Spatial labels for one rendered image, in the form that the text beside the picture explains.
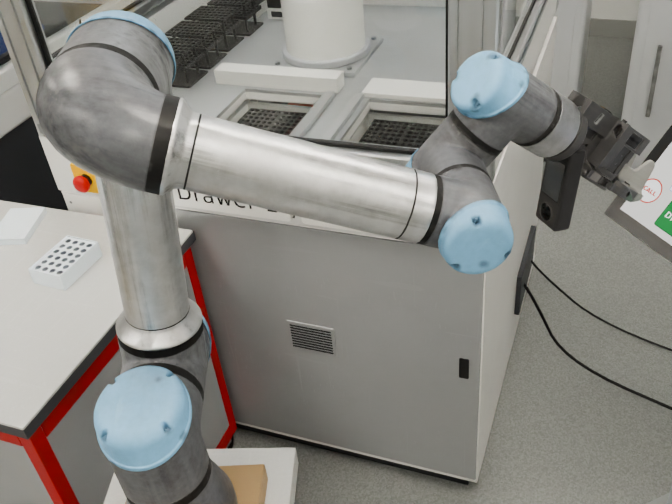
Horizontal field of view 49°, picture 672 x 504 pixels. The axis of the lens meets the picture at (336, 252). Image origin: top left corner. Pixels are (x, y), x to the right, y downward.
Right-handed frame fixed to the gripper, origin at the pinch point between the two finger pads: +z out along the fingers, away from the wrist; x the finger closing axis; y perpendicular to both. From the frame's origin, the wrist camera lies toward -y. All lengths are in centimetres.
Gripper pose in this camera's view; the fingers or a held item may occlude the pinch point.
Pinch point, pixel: (631, 197)
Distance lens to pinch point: 110.5
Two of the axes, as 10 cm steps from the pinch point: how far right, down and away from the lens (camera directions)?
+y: 5.2, -8.0, -2.9
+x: -3.9, -5.3, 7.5
